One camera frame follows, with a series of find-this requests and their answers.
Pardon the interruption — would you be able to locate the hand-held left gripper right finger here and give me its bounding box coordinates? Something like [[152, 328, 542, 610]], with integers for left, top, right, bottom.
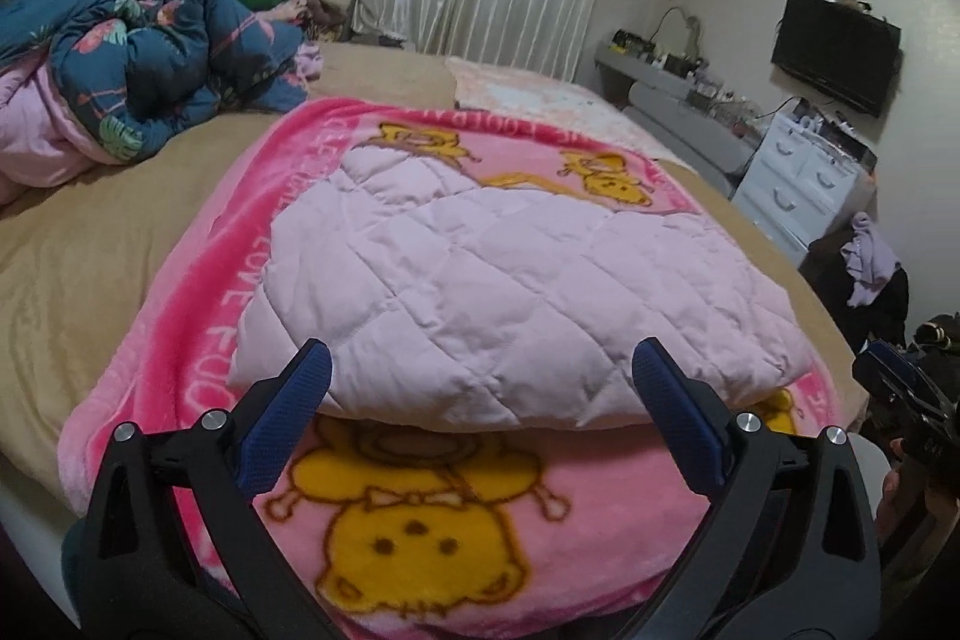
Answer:
[[631, 340, 882, 640]]

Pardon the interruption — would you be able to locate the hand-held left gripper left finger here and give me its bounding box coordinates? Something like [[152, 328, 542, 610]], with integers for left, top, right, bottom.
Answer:
[[75, 338, 333, 640]]

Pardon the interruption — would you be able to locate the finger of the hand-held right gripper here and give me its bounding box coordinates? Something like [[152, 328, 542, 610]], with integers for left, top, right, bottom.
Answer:
[[853, 340, 950, 420]]

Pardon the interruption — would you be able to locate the pink quilted jacket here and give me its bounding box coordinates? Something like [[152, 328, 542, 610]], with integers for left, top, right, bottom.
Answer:
[[225, 145, 818, 435]]

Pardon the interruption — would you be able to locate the person's right hand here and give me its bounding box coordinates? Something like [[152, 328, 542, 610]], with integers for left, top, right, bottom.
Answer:
[[876, 464, 938, 558]]

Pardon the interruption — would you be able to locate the dark chair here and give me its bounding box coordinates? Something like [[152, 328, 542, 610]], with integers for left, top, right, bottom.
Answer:
[[806, 227, 912, 341]]

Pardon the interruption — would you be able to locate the purple cloth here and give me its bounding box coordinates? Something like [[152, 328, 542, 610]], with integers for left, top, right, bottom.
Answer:
[[840, 212, 901, 309]]

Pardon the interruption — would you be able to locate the pink printed blanket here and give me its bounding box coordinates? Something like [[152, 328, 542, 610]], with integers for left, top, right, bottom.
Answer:
[[56, 96, 863, 640]]

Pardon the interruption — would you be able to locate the white drawer cabinet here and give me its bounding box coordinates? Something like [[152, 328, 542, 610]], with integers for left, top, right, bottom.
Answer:
[[731, 111, 875, 251]]

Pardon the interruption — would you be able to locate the black box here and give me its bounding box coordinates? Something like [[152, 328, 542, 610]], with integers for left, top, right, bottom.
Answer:
[[817, 119, 878, 169]]

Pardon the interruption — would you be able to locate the person's dark blue clothing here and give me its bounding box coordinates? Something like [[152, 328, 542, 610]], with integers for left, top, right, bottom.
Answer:
[[60, 520, 98, 611]]

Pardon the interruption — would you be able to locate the bed with tan sheet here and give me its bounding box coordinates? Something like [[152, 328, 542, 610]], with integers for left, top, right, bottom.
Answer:
[[0, 40, 863, 536]]

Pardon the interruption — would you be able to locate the clutter of small desk things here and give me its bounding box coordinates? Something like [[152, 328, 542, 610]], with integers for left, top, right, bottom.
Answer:
[[611, 29, 758, 124]]

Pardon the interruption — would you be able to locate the pale pink patterned blanket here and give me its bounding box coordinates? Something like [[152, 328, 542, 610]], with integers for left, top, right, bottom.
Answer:
[[450, 56, 661, 161]]

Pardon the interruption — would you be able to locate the blue floral duvet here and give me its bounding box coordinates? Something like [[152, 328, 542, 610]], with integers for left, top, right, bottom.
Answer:
[[0, 0, 323, 206]]

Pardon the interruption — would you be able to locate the grey wall shelf desk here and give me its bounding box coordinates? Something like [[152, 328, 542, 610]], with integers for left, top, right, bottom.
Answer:
[[595, 44, 758, 176]]

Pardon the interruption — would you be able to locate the black wall television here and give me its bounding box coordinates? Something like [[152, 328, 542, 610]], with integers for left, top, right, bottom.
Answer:
[[771, 0, 902, 118]]

